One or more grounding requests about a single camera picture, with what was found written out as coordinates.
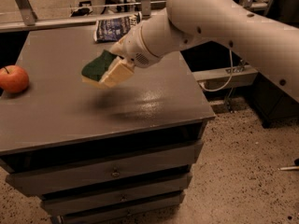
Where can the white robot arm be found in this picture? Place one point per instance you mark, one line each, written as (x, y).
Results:
(271, 47)

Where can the white tool on floor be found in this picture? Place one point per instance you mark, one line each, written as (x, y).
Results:
(289, 168)

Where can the grey drawer cabinet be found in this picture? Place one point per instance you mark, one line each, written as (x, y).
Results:
(61, 120)

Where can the blue chip bag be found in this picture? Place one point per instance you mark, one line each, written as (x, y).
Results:
(112, 30)

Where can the grey metal rail frame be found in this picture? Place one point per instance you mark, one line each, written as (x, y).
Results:
(26, 15)

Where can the middle grey drawer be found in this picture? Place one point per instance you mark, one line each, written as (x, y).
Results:
(119, 191)

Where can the red apple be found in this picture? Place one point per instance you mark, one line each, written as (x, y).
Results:
(13, 79)

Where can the green and yellow sponge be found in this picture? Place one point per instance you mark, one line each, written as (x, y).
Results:
(93, 71)

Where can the grey drawer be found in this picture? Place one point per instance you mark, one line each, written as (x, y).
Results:
(120, 210)
(77, 175)
(119, 191)

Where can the top grey drawer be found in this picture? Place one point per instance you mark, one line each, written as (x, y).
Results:
(77, 175)

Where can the bottom grey drawer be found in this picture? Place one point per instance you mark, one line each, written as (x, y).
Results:
(120, 210)

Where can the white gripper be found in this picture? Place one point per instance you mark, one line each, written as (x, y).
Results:
(131, 48)

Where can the grey metal crossbar block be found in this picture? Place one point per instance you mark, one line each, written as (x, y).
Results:
(226, 78)

